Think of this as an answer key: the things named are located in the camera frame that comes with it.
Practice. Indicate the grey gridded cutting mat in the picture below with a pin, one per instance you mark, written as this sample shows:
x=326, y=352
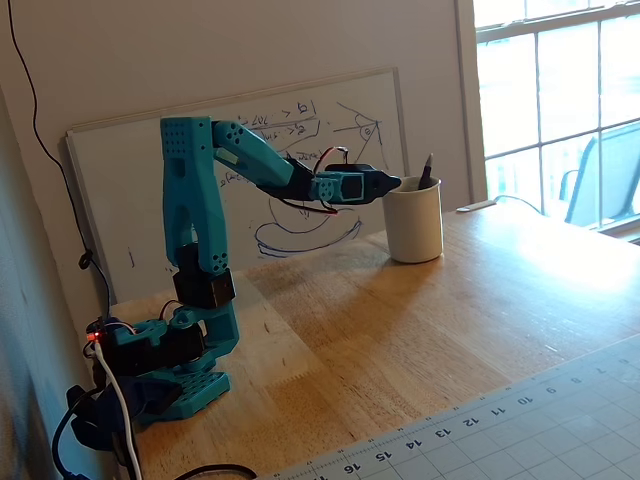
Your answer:
x=525, y=430

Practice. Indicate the white ceramic mug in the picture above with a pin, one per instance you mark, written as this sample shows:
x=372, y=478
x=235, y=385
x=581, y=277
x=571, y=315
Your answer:
x=412, y=225

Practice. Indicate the small white flat object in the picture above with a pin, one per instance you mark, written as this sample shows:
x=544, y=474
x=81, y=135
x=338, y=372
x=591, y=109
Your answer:
x=475, y=207

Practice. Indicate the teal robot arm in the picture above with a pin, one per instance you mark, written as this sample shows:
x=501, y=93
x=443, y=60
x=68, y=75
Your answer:
x=192, y=200

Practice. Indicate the white window frame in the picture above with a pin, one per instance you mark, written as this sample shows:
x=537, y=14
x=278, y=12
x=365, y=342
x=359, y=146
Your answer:
x=537, y=100

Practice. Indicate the blue pen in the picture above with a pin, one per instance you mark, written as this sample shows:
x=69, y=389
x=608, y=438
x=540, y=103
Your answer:
x=426, y=172

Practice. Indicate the blue patio chair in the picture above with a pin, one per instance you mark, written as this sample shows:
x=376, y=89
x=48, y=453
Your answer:
x=607, y=175

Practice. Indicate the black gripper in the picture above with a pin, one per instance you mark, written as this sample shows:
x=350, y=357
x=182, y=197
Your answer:
x=378, y=182

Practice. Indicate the blue table clamp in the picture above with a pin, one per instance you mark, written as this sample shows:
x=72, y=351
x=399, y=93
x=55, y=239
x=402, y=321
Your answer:
x=145, y=395

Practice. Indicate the whiteboard with blue writing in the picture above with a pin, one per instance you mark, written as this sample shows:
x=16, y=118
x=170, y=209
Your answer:
x=125, y=165

